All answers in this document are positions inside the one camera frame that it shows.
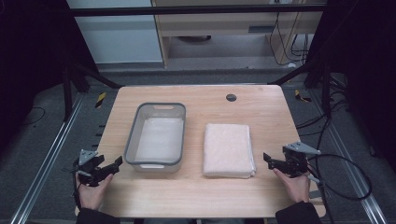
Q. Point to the person's left hand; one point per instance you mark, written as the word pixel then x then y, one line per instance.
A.
pixel 92 194

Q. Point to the grey plastic basin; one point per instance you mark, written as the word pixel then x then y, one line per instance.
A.
pixel 157 140

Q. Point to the black horizontal frame bar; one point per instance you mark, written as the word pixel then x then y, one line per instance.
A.
pixel 193 10

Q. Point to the person's right hand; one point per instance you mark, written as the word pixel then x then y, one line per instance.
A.
pixel 294 186

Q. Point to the aluminium floor rail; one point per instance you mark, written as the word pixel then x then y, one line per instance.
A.
pixel 46 158
pixel 351 161

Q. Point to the yellow black hazard tape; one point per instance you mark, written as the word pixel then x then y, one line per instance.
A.
pixel 301 96
pixel 100 100

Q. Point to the light wooden desk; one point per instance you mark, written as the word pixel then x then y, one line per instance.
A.
pixel 218 25

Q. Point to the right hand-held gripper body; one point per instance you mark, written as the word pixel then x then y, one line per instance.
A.
pixel 295 161

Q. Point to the black metal stand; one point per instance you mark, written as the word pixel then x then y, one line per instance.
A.
pixel 325 90
pixel 67 93

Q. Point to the black curtain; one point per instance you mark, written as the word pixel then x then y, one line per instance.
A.
pixel 31 62
pixel 367 62

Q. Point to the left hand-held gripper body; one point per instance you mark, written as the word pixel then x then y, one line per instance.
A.
pixel 88 170

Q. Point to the white cabinet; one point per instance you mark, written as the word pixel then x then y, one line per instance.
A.
pixel 121 37

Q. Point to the pale pink towel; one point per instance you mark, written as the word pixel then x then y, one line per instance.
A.
pixel 228 151

